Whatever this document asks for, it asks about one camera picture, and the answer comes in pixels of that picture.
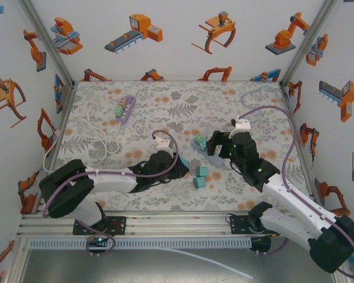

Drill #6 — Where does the teal triangular power strip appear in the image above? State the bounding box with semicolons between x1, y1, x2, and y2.
178;155;191;172

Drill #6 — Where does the grey blue power strip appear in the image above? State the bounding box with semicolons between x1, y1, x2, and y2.
191;138;225;169

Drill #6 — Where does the floral tablecloth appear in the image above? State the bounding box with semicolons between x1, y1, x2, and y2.
37;80;321;212

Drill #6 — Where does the purple power strip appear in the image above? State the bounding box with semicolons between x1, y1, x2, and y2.
115;94;137;125

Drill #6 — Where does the black controller box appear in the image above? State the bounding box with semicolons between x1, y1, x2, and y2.
86;235;110;248
250;237;272;256

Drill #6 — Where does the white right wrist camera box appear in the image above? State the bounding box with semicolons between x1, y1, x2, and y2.
230;117;251;138

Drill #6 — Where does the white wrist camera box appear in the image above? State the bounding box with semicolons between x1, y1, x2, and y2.
152;134;173;154
230;117;251;138

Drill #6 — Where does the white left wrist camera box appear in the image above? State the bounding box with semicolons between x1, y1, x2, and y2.
152;134;173;154

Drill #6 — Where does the light blue power cable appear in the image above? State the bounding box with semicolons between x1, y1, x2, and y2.
240;87;284;125

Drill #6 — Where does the aluminium frame rail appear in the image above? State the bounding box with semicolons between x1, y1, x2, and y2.
16;210;339;239

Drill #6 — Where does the aluminium side rail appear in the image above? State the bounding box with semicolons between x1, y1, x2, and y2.
278;84;324;212
32;84;77;213

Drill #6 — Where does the white power cable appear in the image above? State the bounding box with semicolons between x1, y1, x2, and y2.
42;103;122;175

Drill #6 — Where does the white slotted cable duct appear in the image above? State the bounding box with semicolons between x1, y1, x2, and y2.
29;238;253;249

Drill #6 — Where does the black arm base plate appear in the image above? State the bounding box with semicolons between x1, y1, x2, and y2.
229;215;284;235
73;216;127;236

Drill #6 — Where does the aluminium frame post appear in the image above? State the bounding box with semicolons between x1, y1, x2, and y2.
278;0;340;89
17;0;77;89

